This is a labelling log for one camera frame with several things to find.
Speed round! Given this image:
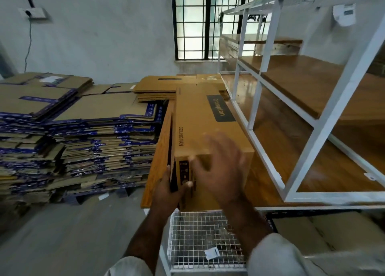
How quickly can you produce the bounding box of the person's right hand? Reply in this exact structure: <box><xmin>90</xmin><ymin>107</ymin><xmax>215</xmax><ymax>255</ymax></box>
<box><xmin>188</xmin><ymin>131</ymin><xmax>249</xmax><ymax>209</ymax></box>

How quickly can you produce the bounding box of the white paper tag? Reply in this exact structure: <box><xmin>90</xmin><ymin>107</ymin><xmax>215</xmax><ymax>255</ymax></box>
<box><xmin>204</xmin><ymin>246</ymin><xmax>221</xmax><ymax>261</ymax></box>

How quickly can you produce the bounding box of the white wall device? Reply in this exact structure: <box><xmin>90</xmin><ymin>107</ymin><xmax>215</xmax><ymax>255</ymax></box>
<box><xmin>332</xmin><ymin>3</ymin><xmax>357</xmax><ymax>27</ymax></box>

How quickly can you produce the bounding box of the person's light grey shirt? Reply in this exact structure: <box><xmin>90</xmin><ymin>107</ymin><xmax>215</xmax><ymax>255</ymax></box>
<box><xmin>103</xmin><ymin>232</ymin><xmax>385</xmax><ymax>276</ymax></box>

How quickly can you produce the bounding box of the person's left forearm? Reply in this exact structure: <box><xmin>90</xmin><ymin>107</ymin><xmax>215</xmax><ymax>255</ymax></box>
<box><xmin>123</xmin><ymin>211</ymin><xmax>175</xmax><ymax>270</ymax></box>

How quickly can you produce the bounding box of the black framed window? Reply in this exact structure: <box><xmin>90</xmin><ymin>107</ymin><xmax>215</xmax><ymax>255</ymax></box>
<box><xmin>171</xmin><ymin>0</ymin><xmax>284</xmax><ymax>61</ymax></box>

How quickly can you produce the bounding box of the stack of cardboard boxes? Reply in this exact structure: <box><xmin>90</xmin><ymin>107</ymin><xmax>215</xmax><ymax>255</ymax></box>
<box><xmin>0</xmin><ymin>72</ymin><xmax>94</xmax><ymax>201</ymax></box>
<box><xmin>48</xmin><ymin>83</ymin><xmax>168</xmax><ymax>195</ymax></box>

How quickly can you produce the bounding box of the stack of brown boxes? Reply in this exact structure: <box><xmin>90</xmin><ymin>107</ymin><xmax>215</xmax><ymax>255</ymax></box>
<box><xmin>134</xmin><ymin>74</ymin><xmax>229</xmax><ymax>102</ymax></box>

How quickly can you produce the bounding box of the thin wall cable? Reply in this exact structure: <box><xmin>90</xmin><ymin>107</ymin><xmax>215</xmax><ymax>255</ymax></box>
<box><xmin>22</xmin><ymin>0</ymin><xmax>36</xmax><ymax>74</ymax></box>

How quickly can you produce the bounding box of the white wire mesh cage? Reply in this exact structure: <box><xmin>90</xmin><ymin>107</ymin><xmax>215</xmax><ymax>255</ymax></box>
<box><xmin>158</xmin><ymin>209</ymin><xmax>249</xmax><ymax>272</ymax></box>

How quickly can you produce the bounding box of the person's right forearm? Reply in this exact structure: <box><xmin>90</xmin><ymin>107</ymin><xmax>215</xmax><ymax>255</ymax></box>
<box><xmin>224</xmin><ymin>195</ymin><xmax>273</xmax><ymax>254</ymax></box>

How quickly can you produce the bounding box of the person's left hand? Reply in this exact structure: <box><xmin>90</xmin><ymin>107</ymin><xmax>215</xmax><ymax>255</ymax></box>
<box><xmin>149</xmin><ymin>165</ymin><xmax>195</xmax><ymax>222</ymax></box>

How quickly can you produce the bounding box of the white wall socket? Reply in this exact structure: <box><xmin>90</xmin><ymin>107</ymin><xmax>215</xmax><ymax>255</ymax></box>
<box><xmin>19</xmin><ymin>7</ymin><xmax>47</xmax><ymax>19</ymax></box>

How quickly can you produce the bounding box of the white metal shelf rack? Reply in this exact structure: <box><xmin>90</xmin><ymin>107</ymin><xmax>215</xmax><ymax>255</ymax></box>
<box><xmin>218</xmin><ymin>0</ymin><xmax>385</xmax><ymax>204</ymax></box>

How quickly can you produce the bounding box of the wooden table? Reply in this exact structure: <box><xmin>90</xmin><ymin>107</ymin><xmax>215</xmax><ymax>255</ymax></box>
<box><xmin>141</xmin><ymin>73</ymin><xmax>385</xmax><ymax>212</ymax></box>

